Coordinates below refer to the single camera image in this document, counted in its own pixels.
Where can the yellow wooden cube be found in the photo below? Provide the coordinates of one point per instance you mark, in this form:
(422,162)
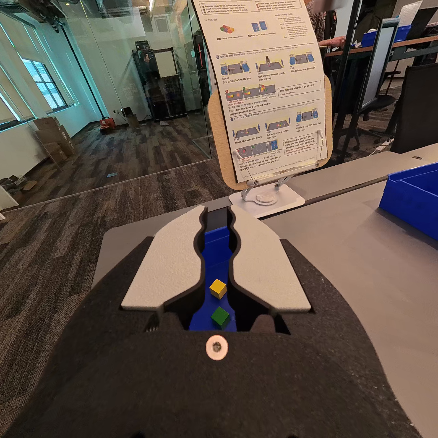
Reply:
(218,288)

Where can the green wooden cube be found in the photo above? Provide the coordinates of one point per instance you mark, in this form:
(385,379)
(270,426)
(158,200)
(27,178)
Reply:
(220,316)

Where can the printed instruction sheet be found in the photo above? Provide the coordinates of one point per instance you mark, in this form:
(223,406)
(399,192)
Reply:
(267,85)

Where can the black computer monitor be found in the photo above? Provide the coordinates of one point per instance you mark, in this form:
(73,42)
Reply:
(378,65)

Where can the blue plastic storage bin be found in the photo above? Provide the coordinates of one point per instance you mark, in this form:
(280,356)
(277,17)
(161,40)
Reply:
(414,198)
(214,260)

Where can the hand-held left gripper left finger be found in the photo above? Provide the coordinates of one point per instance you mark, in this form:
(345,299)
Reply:
(160,273)

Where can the red floor fan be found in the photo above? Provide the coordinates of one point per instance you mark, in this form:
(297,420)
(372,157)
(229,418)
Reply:
(107,125)

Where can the glass window white frame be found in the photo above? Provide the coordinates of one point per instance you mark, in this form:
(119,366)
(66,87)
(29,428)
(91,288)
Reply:
(13,102)

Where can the wooden top desk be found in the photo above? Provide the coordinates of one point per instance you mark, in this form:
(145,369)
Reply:
(403,46)

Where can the small blue parts bin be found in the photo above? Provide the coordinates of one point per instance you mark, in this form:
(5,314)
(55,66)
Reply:
(386,36)

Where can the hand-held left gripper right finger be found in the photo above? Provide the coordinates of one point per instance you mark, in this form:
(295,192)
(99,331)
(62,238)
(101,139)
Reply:
(267,273)

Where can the black office chair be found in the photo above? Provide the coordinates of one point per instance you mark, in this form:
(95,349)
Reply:
(417,109)

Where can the dark framed glass window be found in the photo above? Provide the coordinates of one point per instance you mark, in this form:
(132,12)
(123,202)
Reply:
(46,84)

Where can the stacked cardboard boxes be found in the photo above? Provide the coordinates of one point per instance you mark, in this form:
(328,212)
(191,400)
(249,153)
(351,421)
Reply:
(54,137)

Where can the black metal shelf rack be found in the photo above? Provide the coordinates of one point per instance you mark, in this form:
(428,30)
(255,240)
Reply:
(160,85)

